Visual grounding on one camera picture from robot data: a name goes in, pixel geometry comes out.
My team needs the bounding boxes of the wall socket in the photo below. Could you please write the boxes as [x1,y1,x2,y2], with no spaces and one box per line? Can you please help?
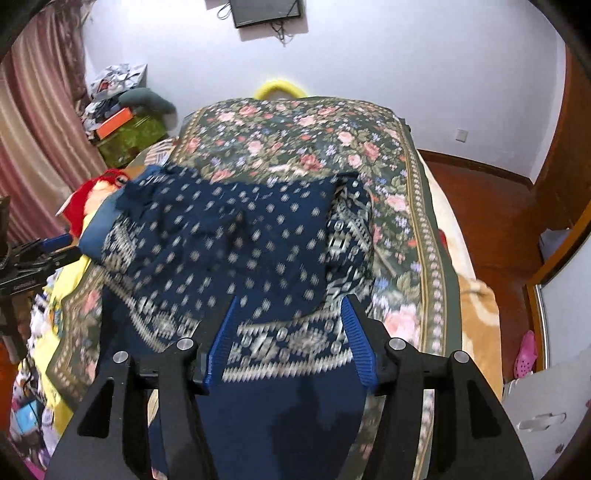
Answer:
[455,129,468,143]

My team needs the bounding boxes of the pink slipper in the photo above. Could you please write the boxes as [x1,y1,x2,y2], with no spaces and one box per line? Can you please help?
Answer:
[513,330,538,379]

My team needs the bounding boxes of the striped brown curtain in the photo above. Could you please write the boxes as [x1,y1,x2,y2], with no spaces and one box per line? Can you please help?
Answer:
[1,1,106,242]

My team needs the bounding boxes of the wooden door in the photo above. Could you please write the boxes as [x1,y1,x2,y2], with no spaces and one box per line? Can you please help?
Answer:
[533,50,590,230]

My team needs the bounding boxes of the red plush toy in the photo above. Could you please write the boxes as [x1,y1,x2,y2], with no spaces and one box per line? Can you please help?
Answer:
[56,169,130,238]

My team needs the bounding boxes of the yellow hoop behind bed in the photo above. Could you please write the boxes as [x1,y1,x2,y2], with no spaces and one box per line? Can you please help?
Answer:
[253,79,308,100]

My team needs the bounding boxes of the yellow garment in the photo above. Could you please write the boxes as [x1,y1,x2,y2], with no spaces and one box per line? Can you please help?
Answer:
[32,255,90,436]

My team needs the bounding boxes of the green covered cabinet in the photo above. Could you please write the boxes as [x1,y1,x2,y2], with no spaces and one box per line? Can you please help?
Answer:
[96,116,168,168]

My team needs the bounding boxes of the folded blue jeans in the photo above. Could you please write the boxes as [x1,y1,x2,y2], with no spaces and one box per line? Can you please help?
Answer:
[78,187,125,264]

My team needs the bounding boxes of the small wall monitor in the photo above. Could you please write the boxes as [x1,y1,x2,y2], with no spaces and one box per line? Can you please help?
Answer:
[229,0,301,28]

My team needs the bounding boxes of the floral bedspread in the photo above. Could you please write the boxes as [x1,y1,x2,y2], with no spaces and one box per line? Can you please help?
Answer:
[45,95,463,480]

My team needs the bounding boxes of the grey plush pillow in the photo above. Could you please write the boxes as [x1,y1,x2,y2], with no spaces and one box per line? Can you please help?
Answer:
[118,87,176,115]

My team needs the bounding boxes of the navy patterned hooded garment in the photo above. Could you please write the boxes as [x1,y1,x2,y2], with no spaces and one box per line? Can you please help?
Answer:
[99,166,374,479]

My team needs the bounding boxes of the orange box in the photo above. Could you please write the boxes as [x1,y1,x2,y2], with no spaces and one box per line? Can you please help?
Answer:
[96,107,133,140]

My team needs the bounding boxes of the orange blanket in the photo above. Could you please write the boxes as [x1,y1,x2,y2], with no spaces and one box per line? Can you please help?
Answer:
[459,275,504,400]

